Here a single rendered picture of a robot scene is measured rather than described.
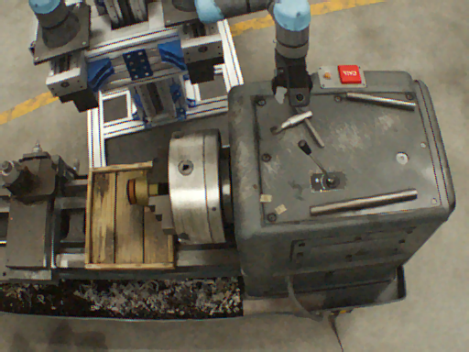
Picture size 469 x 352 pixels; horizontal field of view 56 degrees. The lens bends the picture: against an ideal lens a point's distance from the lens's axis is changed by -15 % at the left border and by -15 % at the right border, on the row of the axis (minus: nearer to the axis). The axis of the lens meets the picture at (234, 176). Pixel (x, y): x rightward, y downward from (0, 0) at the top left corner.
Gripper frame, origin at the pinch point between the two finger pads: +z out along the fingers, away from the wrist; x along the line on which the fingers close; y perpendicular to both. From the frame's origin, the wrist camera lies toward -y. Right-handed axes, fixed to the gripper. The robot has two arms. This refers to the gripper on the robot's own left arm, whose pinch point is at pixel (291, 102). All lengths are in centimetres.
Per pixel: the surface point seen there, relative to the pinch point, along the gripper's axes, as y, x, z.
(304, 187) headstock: -22.0, -0.9, 3.6
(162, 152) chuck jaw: -5.9, 34.7, 10.8
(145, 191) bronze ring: -14.0, 40.8, 17.2
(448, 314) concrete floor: -48, -85, 129
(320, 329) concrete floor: -44, -16, 129
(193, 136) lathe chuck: -3.3, 25.8, 8.1
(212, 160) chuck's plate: -12.3, 20.7, 5.4
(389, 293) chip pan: -39, -38, 75
